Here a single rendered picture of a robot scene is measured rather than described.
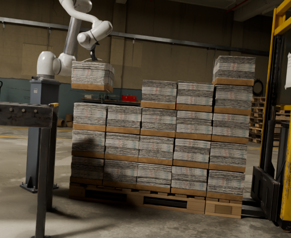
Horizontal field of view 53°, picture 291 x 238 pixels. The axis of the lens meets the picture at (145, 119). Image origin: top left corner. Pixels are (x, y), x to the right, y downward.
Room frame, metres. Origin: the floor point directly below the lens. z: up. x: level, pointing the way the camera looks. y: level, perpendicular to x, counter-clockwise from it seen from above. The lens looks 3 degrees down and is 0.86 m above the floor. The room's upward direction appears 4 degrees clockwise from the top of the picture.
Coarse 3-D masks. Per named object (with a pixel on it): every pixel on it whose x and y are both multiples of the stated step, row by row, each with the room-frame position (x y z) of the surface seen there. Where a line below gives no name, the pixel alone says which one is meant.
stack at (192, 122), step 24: (96, 120) 2.45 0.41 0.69; (120, 120) 2.42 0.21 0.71; (144, 120) 2.40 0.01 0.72; (168, 120) 2.38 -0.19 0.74; (192, 120) 2.36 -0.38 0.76; (72, 144) 2.47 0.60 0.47; (96, 144) 2.44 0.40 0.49; (120, 144) 2.41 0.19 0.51; (144, 144) 2.40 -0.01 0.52; (168, 144) 2.37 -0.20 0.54; (192, 144) 2.35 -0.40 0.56; (72, 168) 2.47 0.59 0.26; (96, 168) 2.45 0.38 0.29; (120, 168) 2.43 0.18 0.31; (144, 168) 2.40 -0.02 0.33; (168, 168) 2.38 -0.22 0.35; (192, 168) 2.35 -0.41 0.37; (72, 192) 2.46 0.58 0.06; (96, 192) 2.62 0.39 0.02; (120, 192) 2.41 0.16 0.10; (144, 192) 2.39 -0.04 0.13
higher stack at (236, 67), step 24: (216, 72) 2.45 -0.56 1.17; (240, 72) 2.32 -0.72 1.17; (216, 96) 2.33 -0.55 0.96; (240, 96) 2.31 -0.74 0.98; (216, 120) 2.33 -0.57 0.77; (240, 120) 2.31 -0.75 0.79; (216, 144) 2.33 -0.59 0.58; (240, 144) 2.31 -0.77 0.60; (216, 192) 2.33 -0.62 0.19; (240, 192) 2.30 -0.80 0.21; (240, 216) 2.30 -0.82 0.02
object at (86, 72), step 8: (72, 64) 2.46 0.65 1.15; (80, 64) 2.46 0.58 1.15; (88, 64) 2.45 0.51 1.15; (96, 64) 2.44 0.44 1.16; (104, 64) 2.43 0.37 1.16; (72, 72) 2.48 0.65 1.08; (80, 72) 2.47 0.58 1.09; (88, 72) 2.46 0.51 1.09; (96, 72) 2.46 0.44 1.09; (104, 72) 2.46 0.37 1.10; (72, 80) 2.49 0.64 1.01; (80, 80) 2.48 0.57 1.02; (88, 80) 2.47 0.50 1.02; (96, 80) 2.46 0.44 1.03; (104, 80) 2.48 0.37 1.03
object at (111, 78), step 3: (111, 66) 2.69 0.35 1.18; (111, 69) 2.70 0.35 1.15; (111, 72) 2.72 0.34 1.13; (114, 72) 2.83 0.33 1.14; (111, 75) 2.72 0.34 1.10; (114, 75) 2.82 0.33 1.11; (111, 78) 2.73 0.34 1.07; (111, 81) 2.75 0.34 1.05; (111, 84) 2.77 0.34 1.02; (84, 90) 2.78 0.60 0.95; (87, 90) 2.76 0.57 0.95; (90, 90) 2.74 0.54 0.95; (93, 90) 2.73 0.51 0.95; (96, 90) 2.72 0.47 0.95; (99, 90) 2.71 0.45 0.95; (102, 90) 2.70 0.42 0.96; (105, 90) 2.69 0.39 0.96; (108, 90) 2.70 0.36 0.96
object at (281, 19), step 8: (280, 16) 2.81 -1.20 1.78; (280, 24) 2.81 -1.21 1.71; (272, 32) 2.79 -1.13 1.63; (272, 40) 2.78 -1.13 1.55; (272, 48) 2.78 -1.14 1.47; (272, 56) 2.78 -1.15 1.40; (272, 64) 2.75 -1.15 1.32; (272, 72) 2.75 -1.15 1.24; (272, 80) 2.79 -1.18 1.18; (272, 88) 2.79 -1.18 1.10; (272, 96) 2.74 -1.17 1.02; (272, 104) 2.79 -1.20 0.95; (264, 112) 2.80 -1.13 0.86; (264, 120) 2.78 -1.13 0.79; (264, 128) 2.78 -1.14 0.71; (264, 136) 2.78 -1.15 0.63; (264, 144) 2.76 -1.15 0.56; (264, 152) 2.75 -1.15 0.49; (264, 160) 2.79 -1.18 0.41
